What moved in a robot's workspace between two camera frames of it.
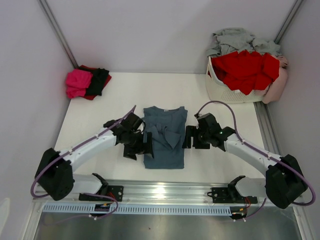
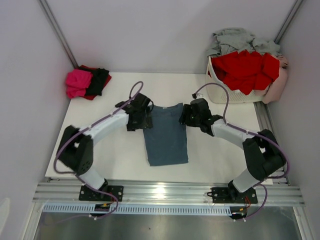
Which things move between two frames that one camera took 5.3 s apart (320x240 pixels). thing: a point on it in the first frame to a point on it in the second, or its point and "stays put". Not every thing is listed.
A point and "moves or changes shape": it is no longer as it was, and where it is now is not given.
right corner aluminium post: (290, 16) stays put
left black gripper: (145, 148) to (146, 123)
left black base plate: (115, 192) stays put
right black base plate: (231, 194) stays put
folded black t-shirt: (98, 80) stays put
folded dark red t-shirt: (87, 67) stays put
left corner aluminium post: (47, 13) stays put
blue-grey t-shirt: (167, 127) moves or changes shape
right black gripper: (192, 131) to (184, 119)
